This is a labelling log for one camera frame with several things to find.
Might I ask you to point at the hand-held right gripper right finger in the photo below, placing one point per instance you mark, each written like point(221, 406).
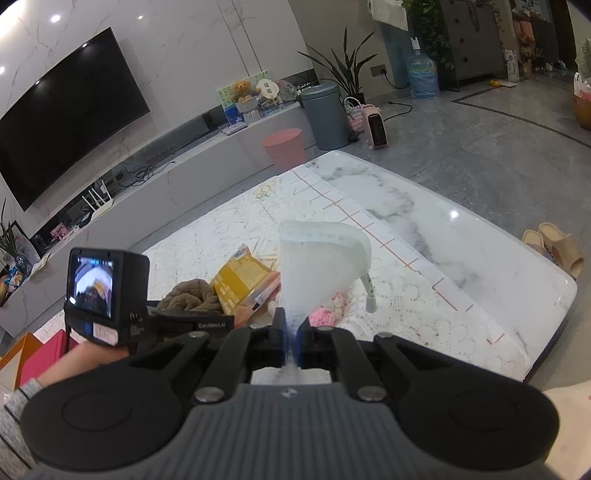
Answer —
point(302, 337)

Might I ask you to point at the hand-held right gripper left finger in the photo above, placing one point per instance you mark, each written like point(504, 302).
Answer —
point(279, 332)

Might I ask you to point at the brown plush cloth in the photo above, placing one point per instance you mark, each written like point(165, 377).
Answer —
point(191, 295)

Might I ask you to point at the white translucent cloth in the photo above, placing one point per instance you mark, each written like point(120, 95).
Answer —
point(318, 267)

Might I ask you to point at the person's left forearm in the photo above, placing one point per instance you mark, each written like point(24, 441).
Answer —
point(69, 367)

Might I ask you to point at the pink knitted toy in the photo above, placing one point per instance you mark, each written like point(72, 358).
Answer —
point(323, 316)

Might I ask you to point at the yellow snack packet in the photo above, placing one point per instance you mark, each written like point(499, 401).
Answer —
point(240, 281)

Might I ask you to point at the white router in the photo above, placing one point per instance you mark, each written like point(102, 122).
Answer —
point(99, 203)

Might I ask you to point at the white lace tablecloth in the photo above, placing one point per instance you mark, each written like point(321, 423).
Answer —
point(207, 226)

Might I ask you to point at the red storage box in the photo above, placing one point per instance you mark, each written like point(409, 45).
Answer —
point(46, 357)

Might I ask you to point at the orange box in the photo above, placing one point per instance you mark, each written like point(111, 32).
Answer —
point(14, 364)

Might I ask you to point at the black television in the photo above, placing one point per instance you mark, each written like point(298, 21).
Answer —
point(69, 120)

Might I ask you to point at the pink waste bin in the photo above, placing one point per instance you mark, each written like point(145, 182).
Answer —
point(284, 150)

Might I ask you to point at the grey trash bin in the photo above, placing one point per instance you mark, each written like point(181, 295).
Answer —
point(325, 115)

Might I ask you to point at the pink space heater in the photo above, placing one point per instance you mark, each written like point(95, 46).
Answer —
point(376, 127)

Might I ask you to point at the teddy bear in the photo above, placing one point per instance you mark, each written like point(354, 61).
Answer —
point(241, 90)

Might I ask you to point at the woven basket bag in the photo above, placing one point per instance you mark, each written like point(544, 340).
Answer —
point(353, 115)

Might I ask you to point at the round decor plate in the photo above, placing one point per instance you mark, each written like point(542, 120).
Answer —
point(288, 90)

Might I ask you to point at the beige slipper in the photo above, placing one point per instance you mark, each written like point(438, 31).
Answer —
point(533, 240)
point(561, 249)

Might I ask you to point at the potted long-leaf plant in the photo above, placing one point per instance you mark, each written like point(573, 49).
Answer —
point(346, 69)

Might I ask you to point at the cream blanket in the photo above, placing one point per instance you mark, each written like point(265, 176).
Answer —
point(572, 429)

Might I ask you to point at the blue water jug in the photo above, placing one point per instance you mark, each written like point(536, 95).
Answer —
point(422, 74)

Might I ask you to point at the climbing green plant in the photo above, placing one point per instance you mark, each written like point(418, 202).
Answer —
point(429, 27)

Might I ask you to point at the white hanging cloth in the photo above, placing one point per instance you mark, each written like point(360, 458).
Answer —
point(388, 11)

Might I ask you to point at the grey cabinet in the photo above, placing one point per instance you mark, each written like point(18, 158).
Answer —
point(475, 37)

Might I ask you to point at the orange pot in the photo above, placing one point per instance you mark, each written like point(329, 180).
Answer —
point(582, 115)

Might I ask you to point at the white plastic bag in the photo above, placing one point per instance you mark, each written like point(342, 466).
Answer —
point(582, 90)

